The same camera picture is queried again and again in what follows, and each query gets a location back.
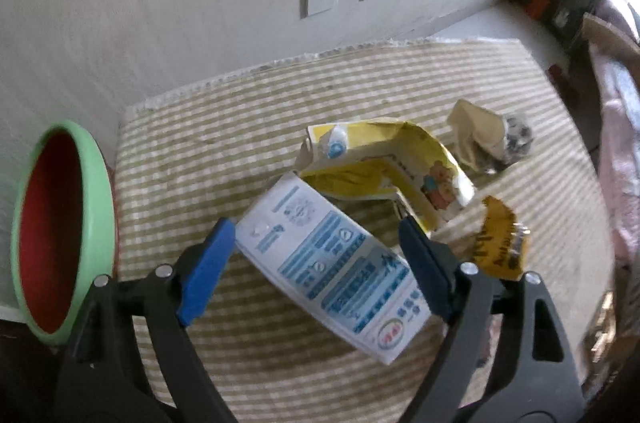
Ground bed with plaid sheet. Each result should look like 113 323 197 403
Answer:
579 0 640 264

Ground beige silver wrapper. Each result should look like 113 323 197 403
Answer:
447 99 534 175

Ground brown plush toy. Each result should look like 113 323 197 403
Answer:
582 14 639 69

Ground yellow crushed carton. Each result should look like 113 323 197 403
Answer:
294 118 475 233

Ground red bin with green rim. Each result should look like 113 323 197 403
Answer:
11 120 118 346

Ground red slippers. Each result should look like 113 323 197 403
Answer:
547 64 579 100

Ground blue white milk carton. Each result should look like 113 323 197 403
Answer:
235 173 431 365

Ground small yellow gold wrapper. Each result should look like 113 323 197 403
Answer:
472 196 530 281

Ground striped woven table mat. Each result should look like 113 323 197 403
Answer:
114 36 616 423

